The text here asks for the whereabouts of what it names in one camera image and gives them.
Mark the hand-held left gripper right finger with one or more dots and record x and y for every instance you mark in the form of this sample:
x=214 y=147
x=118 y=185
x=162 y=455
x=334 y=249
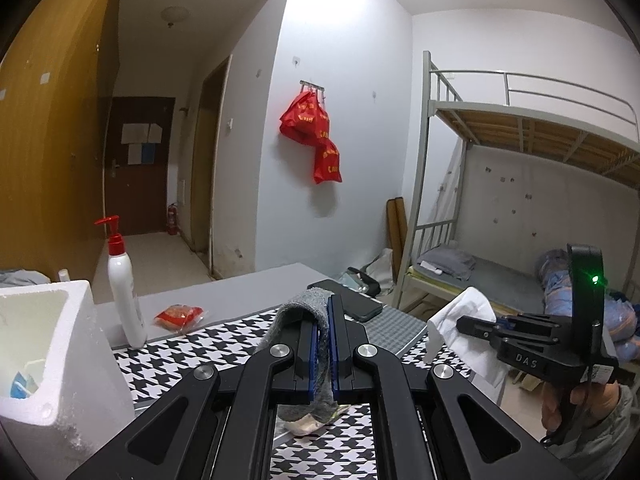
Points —
x=334 y=360

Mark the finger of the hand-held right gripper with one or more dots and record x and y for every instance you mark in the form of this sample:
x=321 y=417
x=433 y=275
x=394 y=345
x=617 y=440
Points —
x=545 y=327
x=525 y=360

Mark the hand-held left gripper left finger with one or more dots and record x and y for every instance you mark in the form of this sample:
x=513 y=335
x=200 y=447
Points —
x=313 y=365

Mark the white cloth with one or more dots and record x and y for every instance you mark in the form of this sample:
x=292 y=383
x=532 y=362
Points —
x=475 y=360

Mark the grey sock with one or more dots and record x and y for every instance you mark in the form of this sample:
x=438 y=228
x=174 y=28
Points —
x=295 y=310

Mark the white foam box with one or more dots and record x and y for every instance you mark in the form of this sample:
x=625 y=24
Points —
x=75 y=360

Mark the blue face mask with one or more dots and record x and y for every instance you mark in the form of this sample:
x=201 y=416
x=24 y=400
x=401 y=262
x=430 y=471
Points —
x=22 y=385

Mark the person's right forearm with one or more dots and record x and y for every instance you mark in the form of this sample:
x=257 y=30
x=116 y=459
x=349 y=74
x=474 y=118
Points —
x=610 y=445

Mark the person's right hand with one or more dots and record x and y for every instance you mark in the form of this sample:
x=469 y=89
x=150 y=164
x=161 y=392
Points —
x=602 y=397

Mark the blue patterned quilt bundle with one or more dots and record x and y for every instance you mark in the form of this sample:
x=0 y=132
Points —
x=560 y=280

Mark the black smartphone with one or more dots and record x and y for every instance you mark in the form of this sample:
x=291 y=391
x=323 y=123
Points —
x=365 y=307

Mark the grey bed mattress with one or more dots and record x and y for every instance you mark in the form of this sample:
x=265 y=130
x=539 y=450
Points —
x=500 y=285

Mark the clear plastic bag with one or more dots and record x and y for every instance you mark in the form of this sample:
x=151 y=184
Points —
x=350 y=280

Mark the white plastic bag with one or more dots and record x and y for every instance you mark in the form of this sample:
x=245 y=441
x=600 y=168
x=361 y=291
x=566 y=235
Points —
x=384 y=262

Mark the houndstooth table cloth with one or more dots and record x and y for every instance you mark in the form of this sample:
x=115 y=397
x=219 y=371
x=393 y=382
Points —
x=200 y=350

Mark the grey folded cloth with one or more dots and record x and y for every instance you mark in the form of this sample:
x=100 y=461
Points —
x=447 y=262

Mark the red snack packet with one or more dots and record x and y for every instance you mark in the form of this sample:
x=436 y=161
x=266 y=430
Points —
x=177 y=317

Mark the wooden boards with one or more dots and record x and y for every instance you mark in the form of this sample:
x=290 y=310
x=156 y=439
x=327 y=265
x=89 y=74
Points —
x=397 y=225

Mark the metal bunk bed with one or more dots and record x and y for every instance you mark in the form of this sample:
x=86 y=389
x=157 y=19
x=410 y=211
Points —
x=525 y=125

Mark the white lotion pump bottle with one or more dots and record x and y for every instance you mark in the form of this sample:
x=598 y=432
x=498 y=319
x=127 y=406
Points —
x=125 y=300

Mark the red printed bag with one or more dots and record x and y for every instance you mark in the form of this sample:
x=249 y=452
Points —
x=302 y=117
x=327 y=160

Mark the red fire extinguisher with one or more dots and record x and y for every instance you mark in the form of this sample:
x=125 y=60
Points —
x=172 y=220

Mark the brown wooden side door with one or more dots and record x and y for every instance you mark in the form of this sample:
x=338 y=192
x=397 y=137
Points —
x=205 y=160

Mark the dark brown door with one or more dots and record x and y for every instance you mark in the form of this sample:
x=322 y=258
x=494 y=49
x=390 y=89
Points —
x=145 y=195

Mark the blue paper notice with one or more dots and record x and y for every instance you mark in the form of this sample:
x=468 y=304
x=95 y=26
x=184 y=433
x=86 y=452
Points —
x=148 y=153

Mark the white paper notice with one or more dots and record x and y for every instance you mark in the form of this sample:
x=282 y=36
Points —
x=128 y=133
x=142 y=132
x=134 y=154
x=155 y=133

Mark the pale blue crumpled cloth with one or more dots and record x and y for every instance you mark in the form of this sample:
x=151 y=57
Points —
x=20 y=277

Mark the wooden wardrobe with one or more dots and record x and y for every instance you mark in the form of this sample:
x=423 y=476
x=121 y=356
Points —
x=50 y=160

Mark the round ceiling lamp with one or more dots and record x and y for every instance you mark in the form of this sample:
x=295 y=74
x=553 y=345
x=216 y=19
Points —
x=174 y=15

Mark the metal wall hook rack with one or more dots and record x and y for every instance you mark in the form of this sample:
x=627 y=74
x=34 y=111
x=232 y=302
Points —
x=313 y=85

